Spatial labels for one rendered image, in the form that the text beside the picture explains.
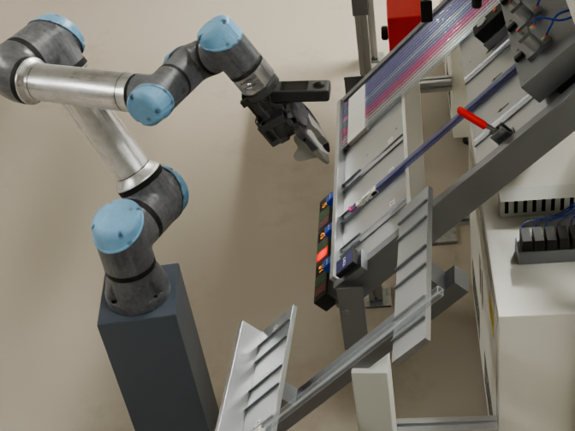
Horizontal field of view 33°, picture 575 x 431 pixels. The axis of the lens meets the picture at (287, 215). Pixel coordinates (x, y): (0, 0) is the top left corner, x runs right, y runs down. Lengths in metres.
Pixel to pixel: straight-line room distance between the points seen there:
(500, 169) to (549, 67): 0.20
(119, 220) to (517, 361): 0.89
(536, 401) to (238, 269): 1.25
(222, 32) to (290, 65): 2.33
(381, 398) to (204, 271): 1.55
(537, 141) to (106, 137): 0.94
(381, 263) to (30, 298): 1.63
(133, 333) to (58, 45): 0.66
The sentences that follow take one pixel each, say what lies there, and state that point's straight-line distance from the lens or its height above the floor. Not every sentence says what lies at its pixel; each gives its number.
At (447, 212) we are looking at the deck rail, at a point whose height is 0.89.
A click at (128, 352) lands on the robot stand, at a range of 2.25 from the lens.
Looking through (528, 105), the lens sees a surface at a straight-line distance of 1.75.
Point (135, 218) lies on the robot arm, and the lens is 2.08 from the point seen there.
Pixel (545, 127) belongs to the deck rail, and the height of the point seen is 1.07.
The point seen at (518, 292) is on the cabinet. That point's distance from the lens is 2.01.
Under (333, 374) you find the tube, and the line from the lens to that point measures 1.46.
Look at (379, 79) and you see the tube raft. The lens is 2.32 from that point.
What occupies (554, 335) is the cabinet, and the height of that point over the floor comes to 0.56.
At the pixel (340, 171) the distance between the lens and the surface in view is 2.18.
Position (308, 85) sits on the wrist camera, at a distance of 1.86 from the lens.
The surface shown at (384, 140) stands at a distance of 2.12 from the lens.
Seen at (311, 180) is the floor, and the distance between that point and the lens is 3.40.
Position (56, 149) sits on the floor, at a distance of 3.90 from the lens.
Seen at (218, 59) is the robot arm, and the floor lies 1.15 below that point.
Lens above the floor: 2.00
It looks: 38 degrees down
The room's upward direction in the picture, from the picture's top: 10 degrees counter-clockwise
